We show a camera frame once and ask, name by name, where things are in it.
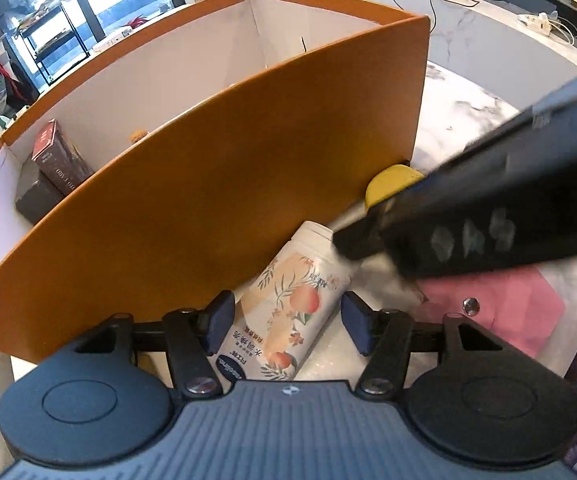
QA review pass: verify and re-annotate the floral white bottle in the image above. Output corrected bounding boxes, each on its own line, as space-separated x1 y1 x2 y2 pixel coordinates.
215 221 355 384

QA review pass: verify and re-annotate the pink leather card wallet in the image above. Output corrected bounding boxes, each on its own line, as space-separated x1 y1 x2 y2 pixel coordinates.
412 266 565 358

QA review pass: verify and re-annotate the brown bear plush toy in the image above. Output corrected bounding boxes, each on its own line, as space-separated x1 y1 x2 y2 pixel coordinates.
129 130 148 144

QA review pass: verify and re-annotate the white marble tv console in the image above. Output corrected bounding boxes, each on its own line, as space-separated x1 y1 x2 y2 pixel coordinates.
216 0 577 111

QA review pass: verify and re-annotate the yellow crochet ball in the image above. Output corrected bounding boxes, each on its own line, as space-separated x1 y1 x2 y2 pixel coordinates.
365 165 423 209

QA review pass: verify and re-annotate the white power strip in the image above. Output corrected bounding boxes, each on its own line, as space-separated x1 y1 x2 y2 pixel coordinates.
517 12 577 46

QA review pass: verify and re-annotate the dark brown red box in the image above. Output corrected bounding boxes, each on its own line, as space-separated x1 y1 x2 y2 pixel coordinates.
14 118 94 224

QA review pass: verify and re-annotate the orange cardboard storage box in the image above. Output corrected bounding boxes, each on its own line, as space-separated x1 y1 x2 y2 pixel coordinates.
0 0 430 362

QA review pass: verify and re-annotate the black metal shelf rack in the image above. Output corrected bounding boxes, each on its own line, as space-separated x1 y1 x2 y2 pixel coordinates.
16 0 90 86

